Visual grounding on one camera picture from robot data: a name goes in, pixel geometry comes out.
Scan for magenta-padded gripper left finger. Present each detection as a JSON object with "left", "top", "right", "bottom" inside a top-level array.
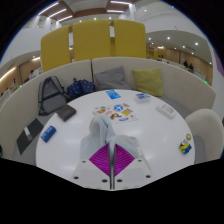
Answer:
[{"left": 71, "top": 142, "right": 113, "bottom": 191}]

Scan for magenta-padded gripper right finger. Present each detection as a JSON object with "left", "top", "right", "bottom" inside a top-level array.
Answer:
[{"left": 112, "top": 142, "right": 153, "bottom": 191}]

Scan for light blue towel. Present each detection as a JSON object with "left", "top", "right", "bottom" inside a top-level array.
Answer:
[{"left": 79, "top": 114, "right": 152, "bottom": 169}]

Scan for colourful sticker sheet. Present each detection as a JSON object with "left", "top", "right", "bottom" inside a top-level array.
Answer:
[{"left": 92, "top": 102, "right": 138, "bottom": 124}]

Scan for dark brown wallet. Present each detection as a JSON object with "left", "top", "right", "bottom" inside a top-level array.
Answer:
[{"left": 55, "top": 104, "right": 78, "bottom": 122}]

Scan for yellow and blue toy figure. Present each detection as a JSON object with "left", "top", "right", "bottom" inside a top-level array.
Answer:
[{"left": 179, "top": 133, "right": 193, "bottom": 155}]

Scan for flat white box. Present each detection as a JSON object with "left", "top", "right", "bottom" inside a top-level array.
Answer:
[{"left": 155, "top": 103, "right": 177, "bottom": 120}]

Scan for small white and blue box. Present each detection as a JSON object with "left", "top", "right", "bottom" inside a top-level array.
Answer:
[{"left": 135, "top": 92, "right": 152, "bottom": 103}]

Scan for blue card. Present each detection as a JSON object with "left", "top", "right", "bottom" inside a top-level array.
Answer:
[{"left": 105, "top": 89, "right": 122, "bottom": 100}]

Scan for navy blue patterned bag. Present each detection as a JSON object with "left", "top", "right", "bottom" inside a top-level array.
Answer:
[{"left": 66, "top": 78, "right": 96, "bottom": 100}]

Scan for grey backpack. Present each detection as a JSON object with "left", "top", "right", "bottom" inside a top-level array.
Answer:
[{"left": 37, "top": 75, "right": 69, "bottom": 116}]

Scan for grey cushion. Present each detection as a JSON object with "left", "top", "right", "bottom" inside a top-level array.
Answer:
[{"left": 93, "top": 65, "right": 132, "bottom": 92}]

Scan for yellow-green cushion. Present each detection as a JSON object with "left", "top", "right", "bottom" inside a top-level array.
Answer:
[{"left": 132, "top": 67, "right": 165, "bottom": 98}]

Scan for white armchair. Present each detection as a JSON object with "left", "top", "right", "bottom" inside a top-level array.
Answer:
[{"left": 184, "top": 108, "right": 224, "bottom": 164}]

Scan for curved beige sofa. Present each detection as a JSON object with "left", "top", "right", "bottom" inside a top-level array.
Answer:
[{"left": 0, "top": 56, "right": 217, "bottom": 161}]

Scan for yellow partition panel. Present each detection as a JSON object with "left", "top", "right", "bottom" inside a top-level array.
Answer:
[
  {"left": 112, "top": 19, "right": 148, "bottom": 59},
  {"left": 72, "top": 19, "right": 113, "bottom": 62},
  {"left": 40, "top": 25, "right": 72, "bottom": 73}
]

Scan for ceiling strip lights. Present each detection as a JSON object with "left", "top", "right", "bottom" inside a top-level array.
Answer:
[{"left": 38, "top": 0, "right": 134, "bottom": 23}]

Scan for purple wall poster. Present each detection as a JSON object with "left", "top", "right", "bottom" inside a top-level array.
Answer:
[{"left": 214, "top": 49, "right": 224, "bottom": 77}]

